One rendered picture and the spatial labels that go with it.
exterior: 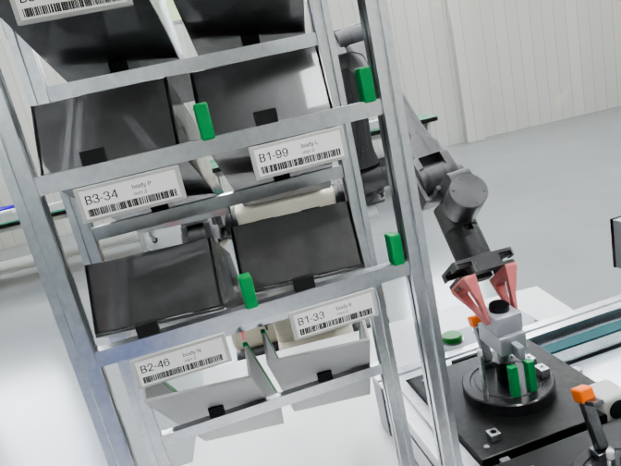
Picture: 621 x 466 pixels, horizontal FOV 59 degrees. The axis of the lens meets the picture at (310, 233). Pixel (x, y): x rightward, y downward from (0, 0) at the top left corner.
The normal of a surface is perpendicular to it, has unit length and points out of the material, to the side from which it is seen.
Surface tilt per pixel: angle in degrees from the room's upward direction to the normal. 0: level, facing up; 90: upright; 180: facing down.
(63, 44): 155
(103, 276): 65
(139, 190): 90
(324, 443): 0
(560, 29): 90
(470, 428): 0
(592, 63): 90
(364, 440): 0
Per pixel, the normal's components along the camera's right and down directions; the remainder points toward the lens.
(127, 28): 0.22, 0.96
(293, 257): -0.02, -0.17
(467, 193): -0.04, -0.39
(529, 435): -0.21, -0.94
